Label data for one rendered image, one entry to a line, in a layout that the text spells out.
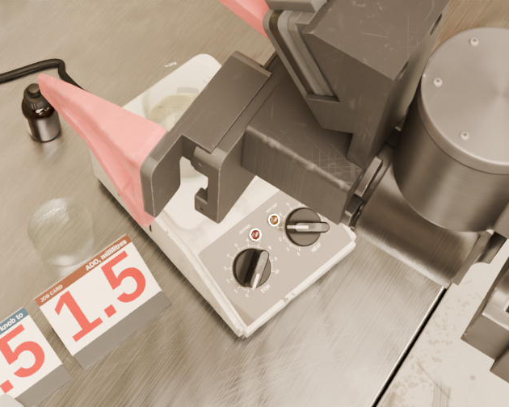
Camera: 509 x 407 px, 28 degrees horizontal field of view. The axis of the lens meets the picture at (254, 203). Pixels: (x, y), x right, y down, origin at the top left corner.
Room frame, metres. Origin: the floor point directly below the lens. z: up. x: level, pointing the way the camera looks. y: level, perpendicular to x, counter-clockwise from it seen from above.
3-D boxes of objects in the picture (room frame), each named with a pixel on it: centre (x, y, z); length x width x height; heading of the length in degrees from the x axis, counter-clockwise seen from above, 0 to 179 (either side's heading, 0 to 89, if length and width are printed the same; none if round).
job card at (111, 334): (0.26, 0.11, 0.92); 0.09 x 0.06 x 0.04; 137
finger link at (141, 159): (0.22, 0.06, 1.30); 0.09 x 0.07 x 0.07; 64
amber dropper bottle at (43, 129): (0.41, 0.20, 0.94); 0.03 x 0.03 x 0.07
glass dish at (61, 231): (0.31, 0.16, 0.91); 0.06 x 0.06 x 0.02
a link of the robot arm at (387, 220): (0.20, -0.08, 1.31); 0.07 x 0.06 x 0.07; 64
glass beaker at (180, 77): (0.37, 0.06, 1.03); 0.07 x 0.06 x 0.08; 47
